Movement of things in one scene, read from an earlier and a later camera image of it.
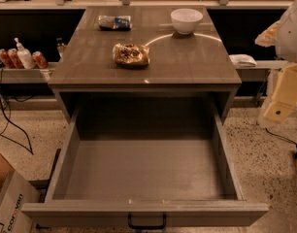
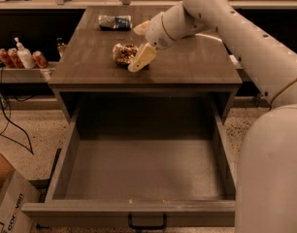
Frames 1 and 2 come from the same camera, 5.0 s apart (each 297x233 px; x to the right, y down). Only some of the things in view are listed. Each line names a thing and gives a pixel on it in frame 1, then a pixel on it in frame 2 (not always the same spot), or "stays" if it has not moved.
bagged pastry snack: [126, 54] stays
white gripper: [291, 38] → [155, 31]
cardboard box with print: [11, 192] stays
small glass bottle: [60, 46] stays
